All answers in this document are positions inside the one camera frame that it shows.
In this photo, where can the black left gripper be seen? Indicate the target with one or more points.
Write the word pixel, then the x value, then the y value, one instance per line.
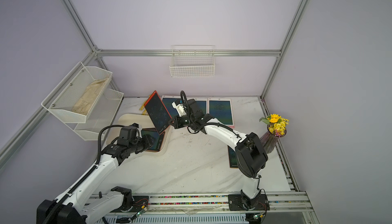
pixel 147 143

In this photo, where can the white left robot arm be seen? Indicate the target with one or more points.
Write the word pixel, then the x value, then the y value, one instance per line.
pixel 70 207

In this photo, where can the yellow flower bouquet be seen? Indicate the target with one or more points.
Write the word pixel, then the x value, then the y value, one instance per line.
pixel 276 124

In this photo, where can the purple glass vase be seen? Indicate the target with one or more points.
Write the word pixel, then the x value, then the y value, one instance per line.
pixel 270 138

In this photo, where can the white wire wall basket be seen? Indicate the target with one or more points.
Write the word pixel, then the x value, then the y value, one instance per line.
pixel 192 65

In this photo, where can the beige storage tray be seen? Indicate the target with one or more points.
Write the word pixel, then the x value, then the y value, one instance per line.
pixel 147 128

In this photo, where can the yellow work glove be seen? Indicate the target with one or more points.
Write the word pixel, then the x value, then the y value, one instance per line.
pixel 142 108

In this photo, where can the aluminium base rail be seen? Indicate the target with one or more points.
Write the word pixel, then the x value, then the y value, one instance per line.
pixel 216 203

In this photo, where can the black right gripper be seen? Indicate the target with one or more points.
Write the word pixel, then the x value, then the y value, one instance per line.
pixel 178 124

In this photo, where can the dark red bottom tablet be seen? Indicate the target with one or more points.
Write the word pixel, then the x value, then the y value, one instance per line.
pixel 233 163

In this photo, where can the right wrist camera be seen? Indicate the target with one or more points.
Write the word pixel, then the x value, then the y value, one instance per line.
pixel 179 107

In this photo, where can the beige glove in shelf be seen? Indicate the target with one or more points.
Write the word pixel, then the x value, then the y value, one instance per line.
pixel 86 101

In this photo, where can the aluminium frame profiles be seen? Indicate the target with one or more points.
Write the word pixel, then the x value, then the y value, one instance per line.
pixel 136 39

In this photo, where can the pink white writing tablet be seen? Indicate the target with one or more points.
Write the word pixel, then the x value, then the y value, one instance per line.
pixel 167 101

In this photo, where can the dark red tablet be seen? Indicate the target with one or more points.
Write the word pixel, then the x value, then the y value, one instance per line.
pixel 233 163
pixel 157 139
pixel 157 112

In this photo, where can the white mesh two-tier shelf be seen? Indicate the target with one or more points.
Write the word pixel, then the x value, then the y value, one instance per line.
pixel 61 100

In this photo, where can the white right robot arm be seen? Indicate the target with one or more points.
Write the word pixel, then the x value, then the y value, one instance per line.
pixel 249 151

